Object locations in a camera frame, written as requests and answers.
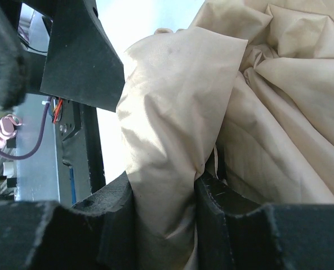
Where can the beige folding umbrella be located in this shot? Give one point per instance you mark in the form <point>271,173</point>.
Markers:
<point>248,82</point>

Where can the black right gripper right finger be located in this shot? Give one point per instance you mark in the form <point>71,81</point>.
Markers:
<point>237,233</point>

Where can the pink object in background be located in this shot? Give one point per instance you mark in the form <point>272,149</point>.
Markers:
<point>8,128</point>

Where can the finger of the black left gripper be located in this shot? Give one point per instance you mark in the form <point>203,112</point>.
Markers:
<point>81,63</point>
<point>13,67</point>

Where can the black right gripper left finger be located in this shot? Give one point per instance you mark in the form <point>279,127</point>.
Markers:
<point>96,233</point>

